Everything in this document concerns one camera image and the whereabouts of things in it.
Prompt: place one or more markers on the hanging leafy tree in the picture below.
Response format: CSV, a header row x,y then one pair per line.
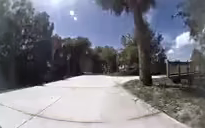
x,y
200,30

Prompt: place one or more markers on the bare dirt verge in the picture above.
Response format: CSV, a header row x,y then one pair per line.
x,y
170,98

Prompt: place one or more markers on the green trees behind palm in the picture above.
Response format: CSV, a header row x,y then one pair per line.
x,y
130,55

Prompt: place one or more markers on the pale concrete path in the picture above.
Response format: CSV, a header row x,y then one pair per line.
x,y
80,100

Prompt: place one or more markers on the tall palm tree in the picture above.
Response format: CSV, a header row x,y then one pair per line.
x,y
141,40

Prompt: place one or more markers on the dense trees beside path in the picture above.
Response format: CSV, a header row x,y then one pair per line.
x,y
20,43

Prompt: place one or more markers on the utility trailer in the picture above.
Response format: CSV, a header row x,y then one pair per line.
x,y
183,70

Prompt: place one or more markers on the building behind trees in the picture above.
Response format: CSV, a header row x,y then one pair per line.
x,y
85,63

